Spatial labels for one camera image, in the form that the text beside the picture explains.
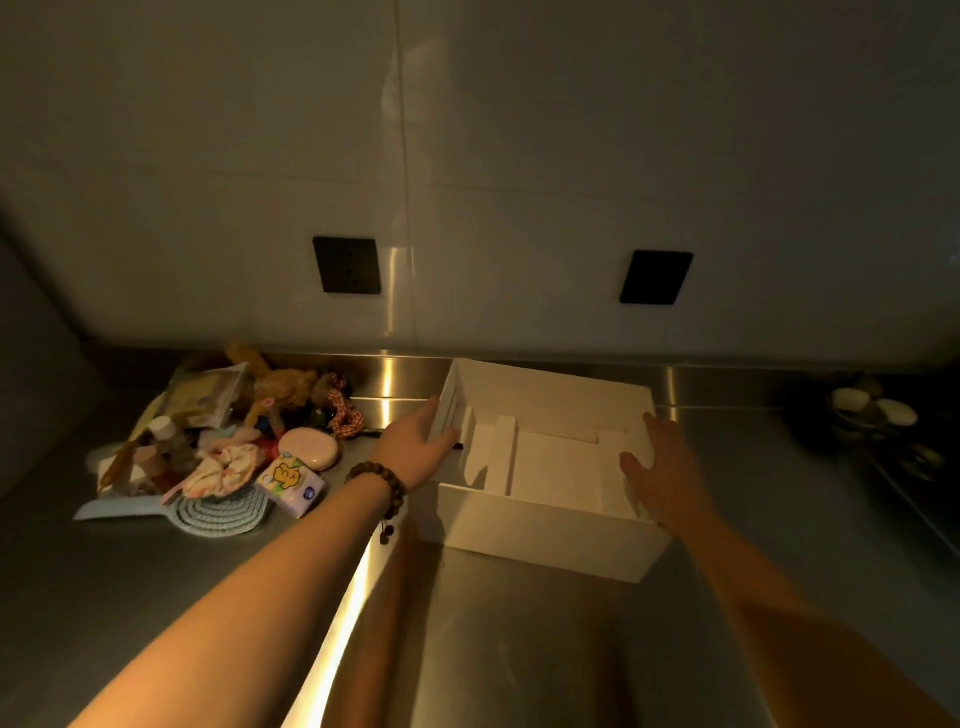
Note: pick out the person's right forearm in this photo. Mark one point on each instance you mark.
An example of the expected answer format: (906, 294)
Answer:
(795, 630)

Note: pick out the clear plastic packet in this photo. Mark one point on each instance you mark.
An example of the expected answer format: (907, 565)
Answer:
(206, 397)

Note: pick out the person's right hand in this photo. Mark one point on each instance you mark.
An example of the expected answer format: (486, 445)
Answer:
(667, 480)

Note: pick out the blue woven round coaster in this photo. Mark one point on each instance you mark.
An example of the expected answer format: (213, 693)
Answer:
(221, 514)

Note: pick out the black wall socket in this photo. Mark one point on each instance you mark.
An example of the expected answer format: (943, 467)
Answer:
(656, 277)
(346, 265)

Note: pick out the pink round compact case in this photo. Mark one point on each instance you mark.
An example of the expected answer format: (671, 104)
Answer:
(309, 448)

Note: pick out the white small bowl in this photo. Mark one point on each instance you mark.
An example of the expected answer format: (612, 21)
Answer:
(897, 412)
(851, 399)

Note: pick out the white divided organizer box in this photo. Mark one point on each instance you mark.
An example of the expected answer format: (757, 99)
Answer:
(547, 517)

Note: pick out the small white-capped bottle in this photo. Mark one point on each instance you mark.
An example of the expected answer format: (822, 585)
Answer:
(169, 442)

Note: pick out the brown plush toy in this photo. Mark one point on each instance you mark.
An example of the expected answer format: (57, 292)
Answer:
(281, 390)

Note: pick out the cartoon print tissue packet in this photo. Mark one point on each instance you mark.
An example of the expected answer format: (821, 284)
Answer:
(291, 484)

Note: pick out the person's right thumb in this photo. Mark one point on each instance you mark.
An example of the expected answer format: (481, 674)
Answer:
(631, 466)

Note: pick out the light blue flat tray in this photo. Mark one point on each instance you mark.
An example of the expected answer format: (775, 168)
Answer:
(112, 506)

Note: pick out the floral fabric scrunchie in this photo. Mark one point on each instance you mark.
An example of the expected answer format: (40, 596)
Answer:
(221, 469)

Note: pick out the red checked scrunchie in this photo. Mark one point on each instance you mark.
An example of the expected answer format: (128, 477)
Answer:
(343, 416)

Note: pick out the person's left forearm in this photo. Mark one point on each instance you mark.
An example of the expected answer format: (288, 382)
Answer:
(247, 615)

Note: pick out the person's left hand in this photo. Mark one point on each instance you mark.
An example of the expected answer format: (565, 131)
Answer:
(409, 457)

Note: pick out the person's left thumb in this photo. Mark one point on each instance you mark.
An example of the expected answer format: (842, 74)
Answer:
(431, 411)

